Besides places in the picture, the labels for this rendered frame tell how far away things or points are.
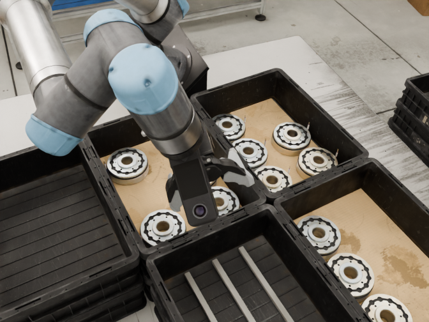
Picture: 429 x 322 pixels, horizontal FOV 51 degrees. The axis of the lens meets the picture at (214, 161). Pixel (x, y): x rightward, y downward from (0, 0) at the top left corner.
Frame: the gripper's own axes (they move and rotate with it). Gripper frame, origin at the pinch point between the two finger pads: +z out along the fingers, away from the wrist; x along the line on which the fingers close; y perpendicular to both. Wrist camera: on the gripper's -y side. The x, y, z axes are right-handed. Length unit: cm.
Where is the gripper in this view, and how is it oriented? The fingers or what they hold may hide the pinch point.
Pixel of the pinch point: (215, 200)
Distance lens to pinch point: 81.0
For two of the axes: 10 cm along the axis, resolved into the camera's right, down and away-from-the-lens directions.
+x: -9.4, 3.4, 0.9
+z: 2.5, 4.7, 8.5
